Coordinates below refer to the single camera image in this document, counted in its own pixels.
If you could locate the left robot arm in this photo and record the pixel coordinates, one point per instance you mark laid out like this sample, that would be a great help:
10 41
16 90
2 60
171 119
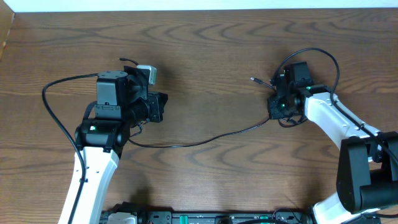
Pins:
123 102

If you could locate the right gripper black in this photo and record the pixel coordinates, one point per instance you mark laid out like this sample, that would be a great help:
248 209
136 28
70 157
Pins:
274 114

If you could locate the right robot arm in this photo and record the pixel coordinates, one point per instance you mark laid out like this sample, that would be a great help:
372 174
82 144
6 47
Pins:
367 168

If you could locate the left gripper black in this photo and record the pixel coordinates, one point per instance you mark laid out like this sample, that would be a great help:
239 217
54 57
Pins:
158 103

